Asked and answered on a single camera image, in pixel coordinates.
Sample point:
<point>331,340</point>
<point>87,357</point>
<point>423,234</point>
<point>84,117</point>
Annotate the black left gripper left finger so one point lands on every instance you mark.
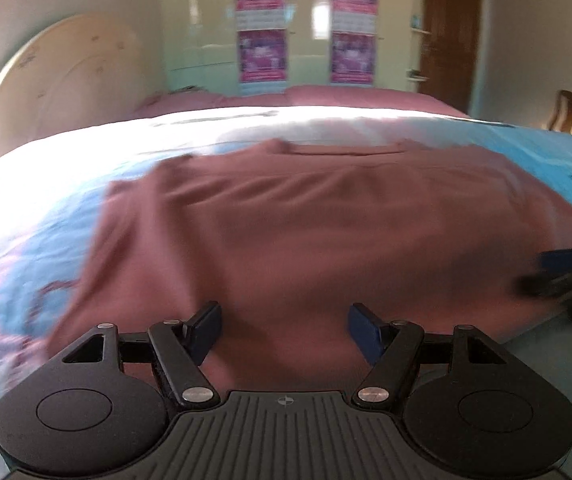
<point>178,350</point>

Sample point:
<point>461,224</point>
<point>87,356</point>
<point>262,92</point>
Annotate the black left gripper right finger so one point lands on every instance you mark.
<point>391,348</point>

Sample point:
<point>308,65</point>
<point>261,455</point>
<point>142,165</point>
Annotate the pink knit garment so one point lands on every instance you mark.
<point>286,237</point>

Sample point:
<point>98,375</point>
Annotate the wooden chair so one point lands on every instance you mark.
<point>561,120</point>

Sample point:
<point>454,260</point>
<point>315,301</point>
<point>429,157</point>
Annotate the light blue patterned bedsheet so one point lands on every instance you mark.
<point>51,189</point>

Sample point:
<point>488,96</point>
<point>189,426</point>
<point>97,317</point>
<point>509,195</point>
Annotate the pink bed cover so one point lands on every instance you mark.
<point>306,95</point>

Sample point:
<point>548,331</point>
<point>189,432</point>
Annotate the white corner shelf unit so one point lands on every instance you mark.
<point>419,33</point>

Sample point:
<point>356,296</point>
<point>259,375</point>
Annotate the brown wooden door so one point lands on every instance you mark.
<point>449,51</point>

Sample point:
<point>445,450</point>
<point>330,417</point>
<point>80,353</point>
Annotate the cream curved headboard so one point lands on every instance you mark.
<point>91,69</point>

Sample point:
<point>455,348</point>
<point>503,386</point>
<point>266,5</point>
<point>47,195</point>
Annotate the purple poster bottom right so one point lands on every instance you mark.
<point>352,59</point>

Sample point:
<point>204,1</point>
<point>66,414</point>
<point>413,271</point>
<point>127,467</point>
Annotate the purple poster bottom left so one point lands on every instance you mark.
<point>262,55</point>

